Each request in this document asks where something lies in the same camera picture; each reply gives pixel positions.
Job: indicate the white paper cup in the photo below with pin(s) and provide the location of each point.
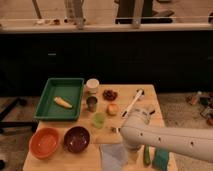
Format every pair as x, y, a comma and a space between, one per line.
92, 85

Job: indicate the dark maroon bowl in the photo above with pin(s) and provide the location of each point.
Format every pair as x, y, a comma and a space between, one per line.
76, 139

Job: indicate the green sponge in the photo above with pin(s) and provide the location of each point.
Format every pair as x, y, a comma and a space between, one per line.
161, 159

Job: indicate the small metal cup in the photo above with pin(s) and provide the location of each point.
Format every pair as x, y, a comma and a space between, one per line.
91, 103

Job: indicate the silver metal fork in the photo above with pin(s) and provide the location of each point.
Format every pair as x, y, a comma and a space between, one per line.
115, 129

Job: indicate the light green plastic cup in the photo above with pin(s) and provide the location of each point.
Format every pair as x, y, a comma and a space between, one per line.
98, 120

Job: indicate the white black handled utensil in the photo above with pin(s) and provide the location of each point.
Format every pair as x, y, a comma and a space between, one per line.
139, 94

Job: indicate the light blue towel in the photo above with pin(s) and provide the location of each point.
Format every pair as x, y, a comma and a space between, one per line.
113, 157

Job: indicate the red yellow apple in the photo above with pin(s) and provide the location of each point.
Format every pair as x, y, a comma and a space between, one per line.
112, 109

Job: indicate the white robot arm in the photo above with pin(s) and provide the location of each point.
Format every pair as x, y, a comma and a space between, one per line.
136, 131

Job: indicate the green cucumber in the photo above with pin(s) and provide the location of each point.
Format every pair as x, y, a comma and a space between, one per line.
146, 156

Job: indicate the orange bowl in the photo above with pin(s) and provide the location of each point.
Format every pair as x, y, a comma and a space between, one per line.
44, 143

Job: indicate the green plastic tray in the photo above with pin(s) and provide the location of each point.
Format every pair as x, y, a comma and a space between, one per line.
70, 89

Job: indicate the black office chair base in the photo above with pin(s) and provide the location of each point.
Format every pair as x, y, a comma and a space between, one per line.
13, 116

